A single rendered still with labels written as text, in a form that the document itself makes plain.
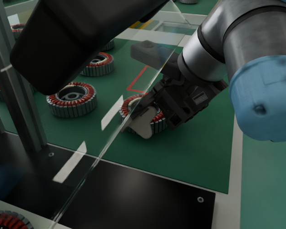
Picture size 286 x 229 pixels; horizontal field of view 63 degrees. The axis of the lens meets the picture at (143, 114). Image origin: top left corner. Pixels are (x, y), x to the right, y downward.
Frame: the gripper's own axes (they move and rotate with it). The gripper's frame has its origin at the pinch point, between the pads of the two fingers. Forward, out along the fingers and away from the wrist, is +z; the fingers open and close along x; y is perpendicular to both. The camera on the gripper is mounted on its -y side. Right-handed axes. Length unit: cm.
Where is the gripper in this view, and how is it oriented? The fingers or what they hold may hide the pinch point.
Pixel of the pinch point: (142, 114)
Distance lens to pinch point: 51.9
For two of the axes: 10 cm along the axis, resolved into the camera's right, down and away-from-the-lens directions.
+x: 7.0, -4.2, 5.8
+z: -3.8, 4.7, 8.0
